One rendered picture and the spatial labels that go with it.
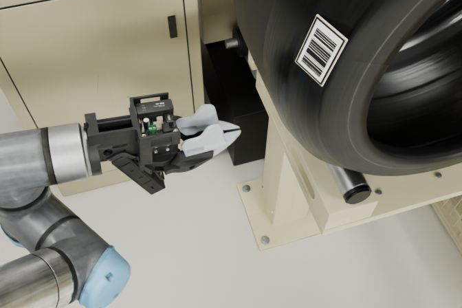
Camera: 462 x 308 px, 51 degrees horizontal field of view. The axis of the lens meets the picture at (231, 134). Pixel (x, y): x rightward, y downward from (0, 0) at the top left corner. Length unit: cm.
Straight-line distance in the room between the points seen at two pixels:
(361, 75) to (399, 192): 44
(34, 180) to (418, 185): 64
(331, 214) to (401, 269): 98
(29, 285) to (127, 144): 20
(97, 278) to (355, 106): 36
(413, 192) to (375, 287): 82
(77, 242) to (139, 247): 108
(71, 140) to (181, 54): 82
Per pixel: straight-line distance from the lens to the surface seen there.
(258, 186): 180
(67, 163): 63
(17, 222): 71
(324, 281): 169
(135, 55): 137
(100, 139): 62
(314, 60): 49
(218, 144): 68
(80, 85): 143
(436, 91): 94
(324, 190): 82
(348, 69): 50
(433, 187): 95
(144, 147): 62
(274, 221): 169
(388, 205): 91
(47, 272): 61
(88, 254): 65
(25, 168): 64
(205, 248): 170
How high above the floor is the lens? 157
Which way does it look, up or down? 54 degrees down
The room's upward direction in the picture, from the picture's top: straight up
